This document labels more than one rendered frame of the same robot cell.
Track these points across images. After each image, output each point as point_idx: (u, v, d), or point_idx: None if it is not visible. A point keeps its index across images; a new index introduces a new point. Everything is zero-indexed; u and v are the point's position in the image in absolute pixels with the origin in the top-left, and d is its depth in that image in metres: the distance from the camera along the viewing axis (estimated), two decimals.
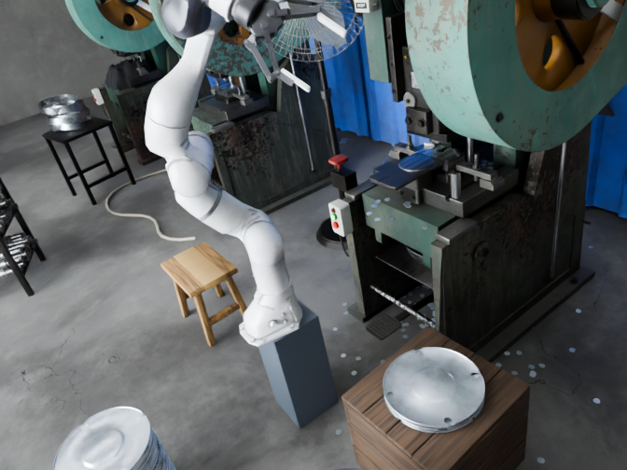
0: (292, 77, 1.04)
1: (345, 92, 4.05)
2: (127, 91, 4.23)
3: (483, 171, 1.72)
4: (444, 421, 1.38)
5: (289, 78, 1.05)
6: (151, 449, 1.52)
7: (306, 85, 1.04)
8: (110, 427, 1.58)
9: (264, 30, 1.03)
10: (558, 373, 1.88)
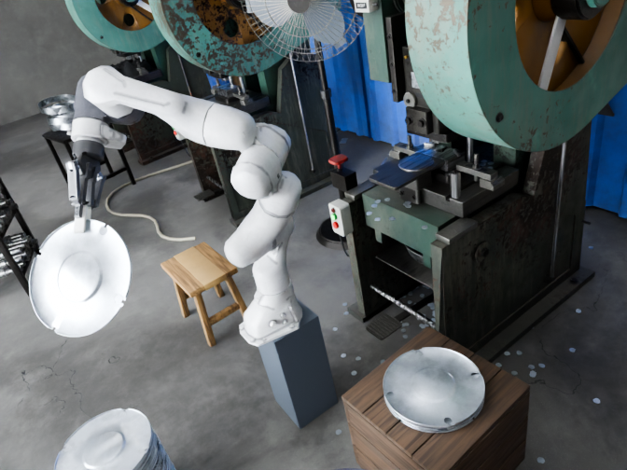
0: (85, 216, 1.25)
1: (345, 92, 4.05)
2: None
3: (483, 171, 1.72)
4: (444, 421, 1.38)
5: (81, 214, 1.25)
6: (151, 449, 1.52)
7: (85, 228, 1.25)
8: (74, 249, 1.26)
9: (88, 169, 1.27)
10: (558, 373, 1.88)
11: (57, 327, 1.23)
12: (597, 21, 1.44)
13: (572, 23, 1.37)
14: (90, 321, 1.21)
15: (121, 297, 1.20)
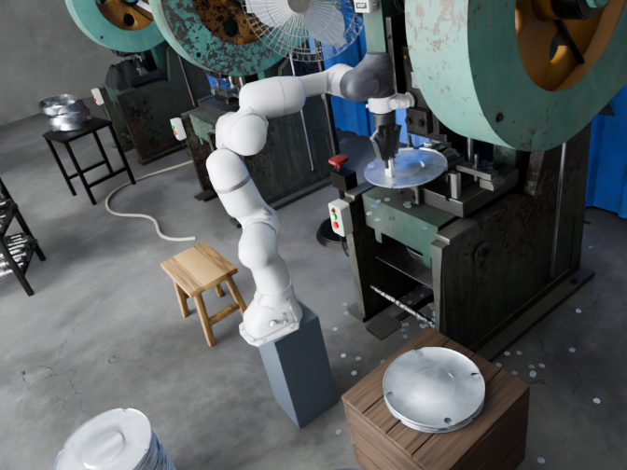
0: (390, 167, 1.71)
1: None
2: (127, 91, 4.23)
3: (483, 171, 1.72)
4: (444, 421, 1.38)
5: (388, 165, 1.71)
6: (151, 449, 1.52)
7: (392, 175, 1.73)
8: (414, 174, 1.72)
9: (385, 135, 1.64)
10: (558, 373, 1.88)
11: (413, 150, 1.87)
12: None
13: (523, 44, 1.28)
14: None
15: (369, 167, 1.83)
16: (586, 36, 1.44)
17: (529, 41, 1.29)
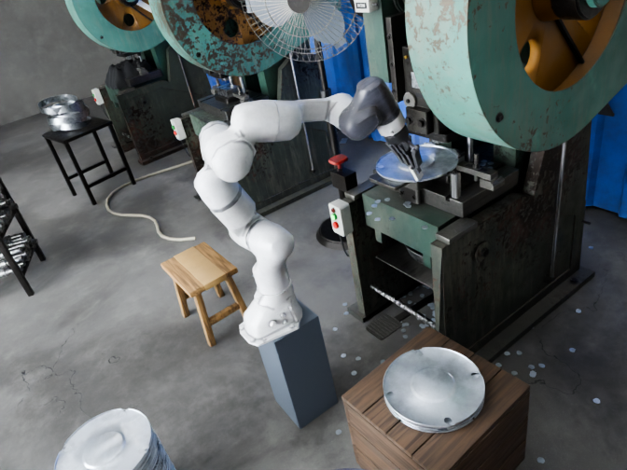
0: (419, 167, 1.66)
1: (345, 92, 4.05)
2: (127, 91, 4.23)
3: (483, 171, 1.72)
4: (444, 421, 1.38)
5: (418, 168, 1.65)
6: (151, 449, 1.52)
7: (422, 172, 1.68)
8: (431, 168, 1.75)
9: None
10: (558, 373, 1.88)
11: None
12: None
13: None
14: (393, 156, 1.88)
15: (379, 168, 1.82)
16: (547, 83, 1.41)
17: (517, 8, 1.22)
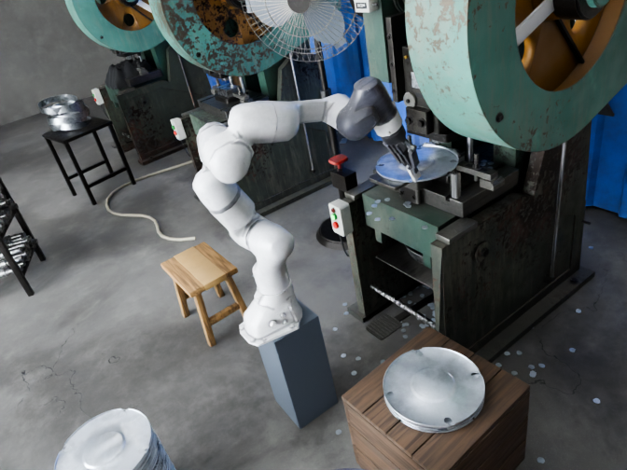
0: (416, 167, 1.66)
1: (345, 92, 4.05)
2: (127, 91, 4.23)
3: (483, 171, 1.72)
4: (444, 421, 1.38)
5: (415, 168, 1.65)
6: (151, 449, 1.52)
7: (419, 173, 1.68)
8: (432, 156, 1.82)
9: None
10: (558, 373, 1.88)
11: None
12: (553, 87, 1.43)
13: (543, 50, 1.34)
14: (391, 174, 1.76)
15: None
16: None
17: (548, 43, 1.34)
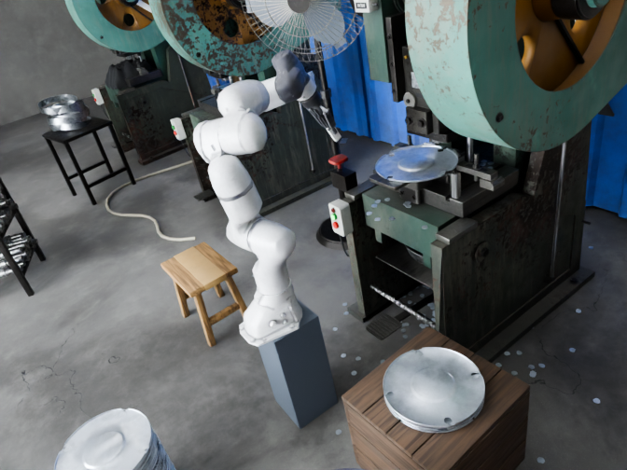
0: (336, 129, 1.95)
1: (345, 92, 4.05)
2: (127, 91, 4.23)
3: (483, 171, 1.72)
4: (444, 421, 1.38)
5: (335, 130, 1.94)
6: (151, 449, 1.52)
7: (340, 134, 1.97)
8: (415, 154, 1.86)
9: (323, 106, 1.86)
10: (558, 373, 1.88)
11: None
12: None
13: None
14: (416, 177, 1.70)
15: (446, 172, 1.70)
16: None
17: None
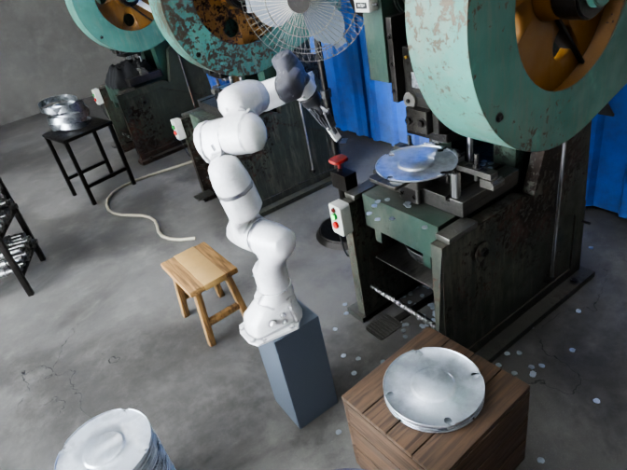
0: (336, 129, 1.95)
1: (345, 92, 4.05)
2: (127, 91, 4.23)
3: (483, 171, 1.72)
4: (444, 421, 1.38)
5: (335, 130, 1.94)
6: (151, 449, 1.52)
7: (340, 134, 1.97)
8: (396, 165, 1.81)
9: (323, 106, 1.86)
10: (558, 373, 1.88)
11: None
12: None
13: None
14: (449, 159, 1.77)
15: None
16: None
17: None
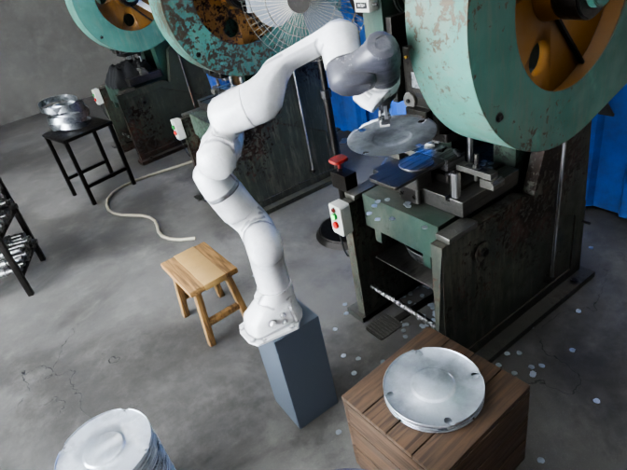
0: (379, 115, 1.50)
1: None
2: (127, 91, 4.23)
3: (483, 171, 1.72)
4: (444, 421, 1.38)
5: (381, 113, 1.49)
6: (151, 449, 1.52)
7: None
8: (369, 141, 1.64)
9: None
10: (558, 373, 1.88)
11: None
12: None
13: (514, 20, 1.23)
14: (426, 132, 1.62)
15: None
16: (561, 72, 1.43)
17: (519, 22, 1.25)
